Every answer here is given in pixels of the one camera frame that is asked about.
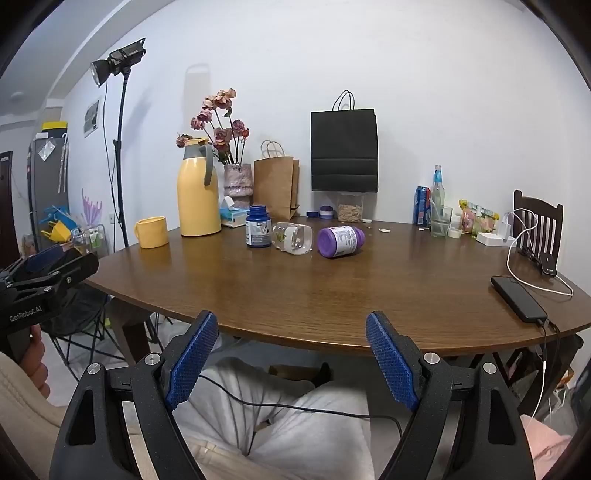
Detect person's grey pants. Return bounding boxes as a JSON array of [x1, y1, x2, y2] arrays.
[[139, 354, 409, 480]]

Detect person's left forearm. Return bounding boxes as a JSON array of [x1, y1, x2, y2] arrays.
[[0, 352, 75, 480]]

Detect white charger block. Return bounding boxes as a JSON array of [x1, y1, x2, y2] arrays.
[[476, 230, 517, 249]]

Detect pink glass vase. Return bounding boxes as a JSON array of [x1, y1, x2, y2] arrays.
[[223, 163, 254, 210]]

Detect colourful snack packets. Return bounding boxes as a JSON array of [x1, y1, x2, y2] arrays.
[[458, 199, 500, 239]]

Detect tissue box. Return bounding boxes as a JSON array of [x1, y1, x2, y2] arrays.
[[219, 196, 250, 229]]

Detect black power bank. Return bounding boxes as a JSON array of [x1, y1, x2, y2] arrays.
[[490, 275, 549, 324]]

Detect yellow thermos jug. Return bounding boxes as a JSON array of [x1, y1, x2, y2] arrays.
[[177, 137, 223, 238]]

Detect pink cloth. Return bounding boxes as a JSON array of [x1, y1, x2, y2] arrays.
[[519, 414, 574, 472]]

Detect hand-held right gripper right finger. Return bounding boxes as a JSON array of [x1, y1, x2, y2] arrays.
[[366, 310, 536, 480]]

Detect blue clothes hangers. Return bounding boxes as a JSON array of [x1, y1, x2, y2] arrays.
[[39, 204, 75, 230]]

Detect black studio light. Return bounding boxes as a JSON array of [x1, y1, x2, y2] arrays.
[[90, 38, 147, 88]]

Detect person's left hand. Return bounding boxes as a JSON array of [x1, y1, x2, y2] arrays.
[[18, 325, 51, 399]]

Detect person's beige jacket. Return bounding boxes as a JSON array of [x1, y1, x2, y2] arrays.
[[191, 439, 289, 480]]

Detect thin white cable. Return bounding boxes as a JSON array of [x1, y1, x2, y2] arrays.
[[530, 318, 556, 422]]

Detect white charging cable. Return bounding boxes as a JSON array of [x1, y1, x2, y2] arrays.
[[506, 208, 574, 297]]

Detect purple straw bundle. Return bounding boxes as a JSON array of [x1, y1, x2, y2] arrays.
[[81, 187, 105, 228]]

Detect black folding chair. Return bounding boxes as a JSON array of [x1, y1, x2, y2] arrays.
[[42, 279, 126, 370]]

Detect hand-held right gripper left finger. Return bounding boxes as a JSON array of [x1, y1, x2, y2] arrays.
[[48, 310, 220, 480]]

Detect wall poster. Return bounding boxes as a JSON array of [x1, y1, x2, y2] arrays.
[[83, 98, 102, 138]]

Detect clear drinking glass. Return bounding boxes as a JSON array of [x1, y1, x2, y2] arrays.
[[430, 205, 454, 238]]

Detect clear snack container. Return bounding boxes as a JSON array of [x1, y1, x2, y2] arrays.
[[335, 191, 366, 223]]

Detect blue supplement bottle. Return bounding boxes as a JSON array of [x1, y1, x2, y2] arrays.
[[245, 204, 271, 251]]

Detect black paper bag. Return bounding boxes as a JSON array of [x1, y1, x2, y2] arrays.
[[310, 90, 380, 193]]

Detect grey refrigerator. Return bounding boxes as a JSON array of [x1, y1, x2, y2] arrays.
[[28, 135, 71, 234]]

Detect purple supplement bottle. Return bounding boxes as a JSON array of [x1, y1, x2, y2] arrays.
[[317, 224, 367, 258]]

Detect clear glass bottle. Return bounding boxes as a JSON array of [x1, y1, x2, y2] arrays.
[[430, 164, 445, 228]]

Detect blue drink can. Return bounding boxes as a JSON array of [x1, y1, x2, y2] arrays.
[[414, 185, 432, 226]]

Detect black light stand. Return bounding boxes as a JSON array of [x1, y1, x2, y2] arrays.
[[102, 74, 133, 251]]

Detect black cable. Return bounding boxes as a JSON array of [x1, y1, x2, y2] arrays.
[[198, 371, 404, 457]]

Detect dark wooden chair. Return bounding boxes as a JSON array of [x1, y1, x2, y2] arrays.
[[513, 189, 564, 278]]

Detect brown paper bag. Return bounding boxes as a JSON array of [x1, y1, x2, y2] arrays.
[[253, 140, 301, 221]]

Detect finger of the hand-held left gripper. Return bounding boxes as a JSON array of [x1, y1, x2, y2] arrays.
[[4, 252, 100, 302], [0, 245, 73, 283]]

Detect clear glass cup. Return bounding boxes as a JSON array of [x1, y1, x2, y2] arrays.
[[272, 222, 314, 256]]

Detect yellow mug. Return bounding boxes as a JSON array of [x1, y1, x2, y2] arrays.
[[133, 215, 170, 250]]

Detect dried pink flowers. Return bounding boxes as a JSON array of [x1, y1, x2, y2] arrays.
[[175, 87, 250, 166]]

